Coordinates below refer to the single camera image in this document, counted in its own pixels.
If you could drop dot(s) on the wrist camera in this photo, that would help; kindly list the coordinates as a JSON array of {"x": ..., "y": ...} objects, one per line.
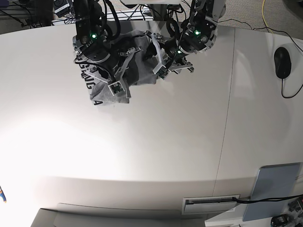
[
  {"x": 163, "y": 73},
  {"x": 115, "y": 88}
]

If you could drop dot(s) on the black computer mouse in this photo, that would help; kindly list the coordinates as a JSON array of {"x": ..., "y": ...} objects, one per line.
[{"x": 282, "y": 62}]

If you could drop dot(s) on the black box white label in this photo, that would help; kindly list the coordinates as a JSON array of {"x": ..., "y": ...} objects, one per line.
[{"x": 61, "y": 7}]

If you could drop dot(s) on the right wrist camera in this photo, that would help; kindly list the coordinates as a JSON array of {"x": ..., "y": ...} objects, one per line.
[{"x": 115, "y": 88}]

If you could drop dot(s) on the grey laptop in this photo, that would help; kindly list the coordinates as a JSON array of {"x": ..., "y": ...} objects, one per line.
[{"x": 273, "y": 181}]

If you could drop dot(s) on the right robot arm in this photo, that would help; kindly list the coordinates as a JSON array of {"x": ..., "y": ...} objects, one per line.
[{"x": 93, "y": 19}]

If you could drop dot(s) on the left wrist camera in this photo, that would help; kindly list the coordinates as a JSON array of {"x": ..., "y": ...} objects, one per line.
[{"x": 163, "y": 73}]

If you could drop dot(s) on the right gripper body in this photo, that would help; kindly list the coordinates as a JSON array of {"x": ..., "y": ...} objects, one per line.
[{"x": 107, "y": 61}]

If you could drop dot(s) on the black device blue trim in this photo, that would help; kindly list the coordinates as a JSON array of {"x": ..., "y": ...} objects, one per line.
[{"x": 280, "y": 220}]

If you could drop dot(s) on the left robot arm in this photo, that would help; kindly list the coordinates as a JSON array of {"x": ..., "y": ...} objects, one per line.
[{"x": 197, "y": 33}]

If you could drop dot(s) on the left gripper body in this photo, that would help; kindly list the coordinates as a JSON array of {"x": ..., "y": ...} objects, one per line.
[{"x": 172, "y": 51}]

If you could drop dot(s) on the blue orange tool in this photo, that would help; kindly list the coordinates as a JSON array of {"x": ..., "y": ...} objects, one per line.
[{"x": 2, "y": 195}]

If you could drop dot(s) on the white table cable tray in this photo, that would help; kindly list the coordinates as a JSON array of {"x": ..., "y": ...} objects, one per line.
[{"x": 208, "y": 205}]

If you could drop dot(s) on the grey T-shirt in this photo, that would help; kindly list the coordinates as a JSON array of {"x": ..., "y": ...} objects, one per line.
[{"x": 139, "y": 72}]

